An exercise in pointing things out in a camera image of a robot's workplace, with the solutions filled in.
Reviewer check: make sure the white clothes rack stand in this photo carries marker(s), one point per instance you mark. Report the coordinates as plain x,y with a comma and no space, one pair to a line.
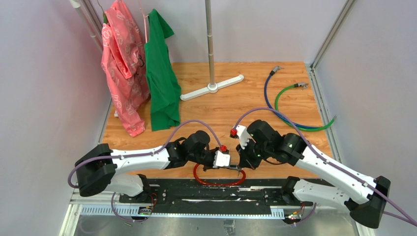
213,86

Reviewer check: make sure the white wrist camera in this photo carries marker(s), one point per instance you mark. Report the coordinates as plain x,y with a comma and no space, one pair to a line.
221,160
240,133

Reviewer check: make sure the red cable lock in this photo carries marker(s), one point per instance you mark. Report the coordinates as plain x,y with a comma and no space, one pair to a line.
222,182

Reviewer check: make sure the green t-shirt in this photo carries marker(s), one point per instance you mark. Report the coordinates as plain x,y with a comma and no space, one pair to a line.
164,88

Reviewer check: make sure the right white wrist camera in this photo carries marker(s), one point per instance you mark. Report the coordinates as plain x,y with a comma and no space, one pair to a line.
240,133

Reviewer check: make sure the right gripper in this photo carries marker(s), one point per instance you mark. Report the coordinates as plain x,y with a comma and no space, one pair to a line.
245,160

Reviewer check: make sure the green cable lock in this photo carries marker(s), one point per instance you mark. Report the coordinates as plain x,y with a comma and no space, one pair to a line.
297,108

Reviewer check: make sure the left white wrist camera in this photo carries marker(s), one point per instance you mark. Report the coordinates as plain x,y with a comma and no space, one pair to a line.
221,160

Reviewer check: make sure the aluminium frame rail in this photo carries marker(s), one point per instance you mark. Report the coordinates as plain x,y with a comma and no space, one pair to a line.
99,216

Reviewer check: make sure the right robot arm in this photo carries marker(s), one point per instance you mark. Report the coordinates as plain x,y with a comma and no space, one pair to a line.
362,196

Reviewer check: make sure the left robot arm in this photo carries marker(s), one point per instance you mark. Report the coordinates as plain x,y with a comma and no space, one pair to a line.
105,169

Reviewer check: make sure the pink patterned garment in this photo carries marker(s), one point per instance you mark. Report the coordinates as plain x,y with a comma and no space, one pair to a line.
124,63

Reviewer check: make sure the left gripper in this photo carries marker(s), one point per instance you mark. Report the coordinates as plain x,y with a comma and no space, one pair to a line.
210,167

